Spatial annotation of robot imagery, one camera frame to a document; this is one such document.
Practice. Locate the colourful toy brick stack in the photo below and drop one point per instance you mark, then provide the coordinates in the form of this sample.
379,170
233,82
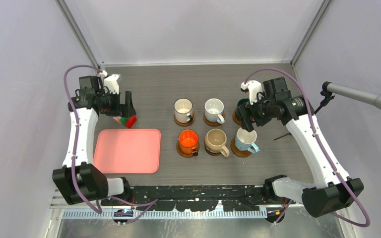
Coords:
126,121

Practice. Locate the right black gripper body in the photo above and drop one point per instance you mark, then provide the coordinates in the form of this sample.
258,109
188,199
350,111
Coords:
262,111

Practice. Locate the grey microphone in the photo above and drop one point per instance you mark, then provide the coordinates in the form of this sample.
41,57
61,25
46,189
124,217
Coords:
370,98

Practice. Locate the aluminium frame rail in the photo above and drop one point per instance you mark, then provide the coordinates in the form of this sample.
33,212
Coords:
113,209

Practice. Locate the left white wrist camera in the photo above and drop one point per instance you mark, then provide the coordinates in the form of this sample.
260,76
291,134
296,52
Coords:
111,82

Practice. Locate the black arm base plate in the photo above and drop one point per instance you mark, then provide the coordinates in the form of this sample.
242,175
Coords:
198,198

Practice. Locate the beige mug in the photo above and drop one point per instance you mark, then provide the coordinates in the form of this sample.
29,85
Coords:
215,142

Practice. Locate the brown coaster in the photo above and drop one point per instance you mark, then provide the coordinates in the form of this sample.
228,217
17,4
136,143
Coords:
210,123
184,123
238,152
194,153
236,119

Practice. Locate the dark green mug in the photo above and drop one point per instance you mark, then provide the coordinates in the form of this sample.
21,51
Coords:
242,101

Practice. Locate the dark walnut coaster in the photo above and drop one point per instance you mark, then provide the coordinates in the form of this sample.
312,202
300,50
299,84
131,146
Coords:
211,153

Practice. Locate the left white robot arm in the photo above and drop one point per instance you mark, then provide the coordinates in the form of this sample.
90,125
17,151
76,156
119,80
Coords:
78,178

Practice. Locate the black microphone tripod stand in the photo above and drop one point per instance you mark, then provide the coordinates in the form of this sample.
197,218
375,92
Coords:
322,101

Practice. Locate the grey cup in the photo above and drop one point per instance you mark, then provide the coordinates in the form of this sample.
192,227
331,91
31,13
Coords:
183,110

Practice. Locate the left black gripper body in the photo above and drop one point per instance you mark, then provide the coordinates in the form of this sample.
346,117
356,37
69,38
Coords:
111,104

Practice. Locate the orange cup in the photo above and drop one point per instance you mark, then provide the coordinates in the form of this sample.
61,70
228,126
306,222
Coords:
188,139

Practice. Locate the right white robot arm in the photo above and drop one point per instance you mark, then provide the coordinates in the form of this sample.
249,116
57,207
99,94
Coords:
333,188

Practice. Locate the white mug blue handle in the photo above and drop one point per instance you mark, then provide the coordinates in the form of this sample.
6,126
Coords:
245,141

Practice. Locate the pink plastic tray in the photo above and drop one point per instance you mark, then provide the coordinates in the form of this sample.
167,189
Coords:
128,151

